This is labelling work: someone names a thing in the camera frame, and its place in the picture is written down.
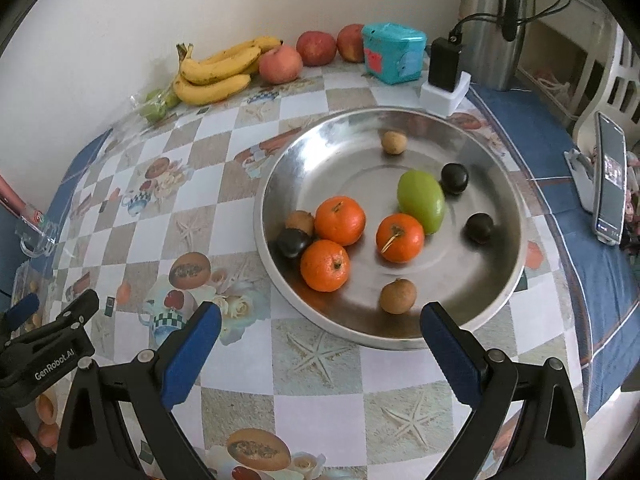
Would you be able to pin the small brown kiwi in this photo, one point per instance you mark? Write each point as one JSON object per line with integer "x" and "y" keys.
{"x": 397, "y": 296}
{"x": 394, "y": 141}
{"x": 299, "y": 219}

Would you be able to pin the black charger block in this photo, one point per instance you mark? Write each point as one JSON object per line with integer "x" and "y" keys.
{"x": 445, "y": 67}

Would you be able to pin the dark red apple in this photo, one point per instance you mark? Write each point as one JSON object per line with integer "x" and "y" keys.
{"x": 316, "y": 47}
{"x": 351, "y": 42}

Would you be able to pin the green fruits in plastic bag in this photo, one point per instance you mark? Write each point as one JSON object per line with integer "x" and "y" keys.
{"x": 155, "y": 110}

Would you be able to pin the pink floral item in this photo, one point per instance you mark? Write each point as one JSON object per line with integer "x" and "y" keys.
{"x": 632, "y": 195}

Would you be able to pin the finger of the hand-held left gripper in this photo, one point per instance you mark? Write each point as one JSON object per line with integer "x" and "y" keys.
{"x": 20, "y": 310}
{"x": 80, "y": 307}

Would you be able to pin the round steel basin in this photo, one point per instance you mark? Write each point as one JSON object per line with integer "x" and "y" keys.
{"x": 350, "y": 160}

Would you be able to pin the clear plastic holder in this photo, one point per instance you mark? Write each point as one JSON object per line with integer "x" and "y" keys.
{"x": 40, "y": 237}

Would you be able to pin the dark purple plum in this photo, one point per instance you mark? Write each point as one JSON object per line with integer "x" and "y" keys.
{"x": 291, "y": 244}
{"x": 454, "y": 177}
{"x": 480, "y": 227}

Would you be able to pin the green mango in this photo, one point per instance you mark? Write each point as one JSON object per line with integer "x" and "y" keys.
{"x": 421, "y": 201}

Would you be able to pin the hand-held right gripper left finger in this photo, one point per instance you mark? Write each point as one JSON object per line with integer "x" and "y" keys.
{"x": 192, "y": 355}

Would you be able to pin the orange tangerine with stem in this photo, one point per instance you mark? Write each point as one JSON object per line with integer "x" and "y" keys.
{"x": 400, "y": 240}

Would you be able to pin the pale red apple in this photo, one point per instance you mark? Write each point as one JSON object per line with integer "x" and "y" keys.
{"x": 280, "y": 64}

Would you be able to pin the steel thermos jug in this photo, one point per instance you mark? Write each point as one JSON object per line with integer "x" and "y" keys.
{"x": 487, "y": 35}

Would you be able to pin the grey phone stand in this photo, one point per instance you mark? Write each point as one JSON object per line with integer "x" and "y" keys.
{"x": 580, "y": 172}

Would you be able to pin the person's left hand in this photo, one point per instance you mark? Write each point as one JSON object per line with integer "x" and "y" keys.
{"x": 48, "y": 435}

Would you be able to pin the smartphone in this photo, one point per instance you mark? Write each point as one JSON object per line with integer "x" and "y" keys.
{"x": 610, "y": 185}

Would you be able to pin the checkered printed tablecloth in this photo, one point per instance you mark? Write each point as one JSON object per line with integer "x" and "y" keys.
{"x": 320, "y": 360}

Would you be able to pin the teal plastic container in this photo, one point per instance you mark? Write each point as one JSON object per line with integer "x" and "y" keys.
{"x": 395, "y": 55}

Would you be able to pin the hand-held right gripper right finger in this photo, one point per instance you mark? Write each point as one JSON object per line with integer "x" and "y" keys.
{"x": 450, "y": 355}

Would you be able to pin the white chair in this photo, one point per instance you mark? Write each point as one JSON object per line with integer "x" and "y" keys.
{"x": 617, "y": 77}

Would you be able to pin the white charging dock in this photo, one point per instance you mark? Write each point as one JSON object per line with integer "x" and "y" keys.
{"x": 442, "y": 102}

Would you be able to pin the pink red package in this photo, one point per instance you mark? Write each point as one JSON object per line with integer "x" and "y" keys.
{"x": 15, "y": 200}

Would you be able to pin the yellow banana bunch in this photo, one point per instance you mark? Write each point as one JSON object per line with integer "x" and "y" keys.
{"x": 210, "y": 91}

